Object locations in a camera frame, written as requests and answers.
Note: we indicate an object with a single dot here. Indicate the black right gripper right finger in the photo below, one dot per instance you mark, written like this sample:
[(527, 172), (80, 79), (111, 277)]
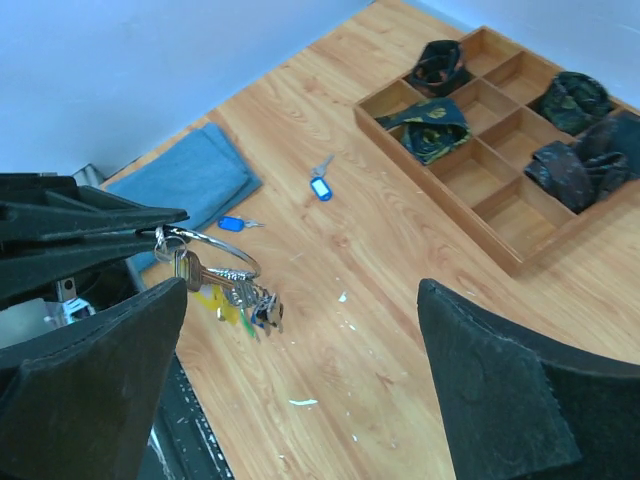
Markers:
[(517, 404)]

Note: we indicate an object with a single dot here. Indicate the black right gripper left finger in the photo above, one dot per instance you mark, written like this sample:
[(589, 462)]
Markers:
[(79, 402)]

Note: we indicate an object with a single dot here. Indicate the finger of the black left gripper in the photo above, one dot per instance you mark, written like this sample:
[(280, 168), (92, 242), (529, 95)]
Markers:
[(27, 266), (49, 207)]

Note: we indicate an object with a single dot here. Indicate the keyring with keys and tags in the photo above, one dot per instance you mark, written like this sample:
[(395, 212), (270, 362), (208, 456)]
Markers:
[(235, 291)]

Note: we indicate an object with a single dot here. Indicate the blue cloth mat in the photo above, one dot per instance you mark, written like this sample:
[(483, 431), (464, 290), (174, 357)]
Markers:
[(203, 173)]

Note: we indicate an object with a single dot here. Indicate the wooden compartment tray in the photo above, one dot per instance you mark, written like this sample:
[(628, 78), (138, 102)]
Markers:
[(481, 185)]

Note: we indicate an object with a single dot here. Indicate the rolled dark blue tie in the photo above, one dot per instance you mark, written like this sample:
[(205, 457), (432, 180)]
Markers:
[(609, 152)]

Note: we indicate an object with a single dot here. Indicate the blue floral tie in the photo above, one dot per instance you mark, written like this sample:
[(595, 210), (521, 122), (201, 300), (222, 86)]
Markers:
[(433, 128)]

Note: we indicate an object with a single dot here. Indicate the rolled green patterned tie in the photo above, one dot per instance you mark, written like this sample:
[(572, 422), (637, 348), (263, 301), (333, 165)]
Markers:
[(574, 101)]

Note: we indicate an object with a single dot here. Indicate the rolled black tie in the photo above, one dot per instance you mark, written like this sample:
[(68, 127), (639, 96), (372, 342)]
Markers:
[(440, 69)]

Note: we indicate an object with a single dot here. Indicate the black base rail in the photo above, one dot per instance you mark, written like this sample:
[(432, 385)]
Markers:
[(182, 444)]

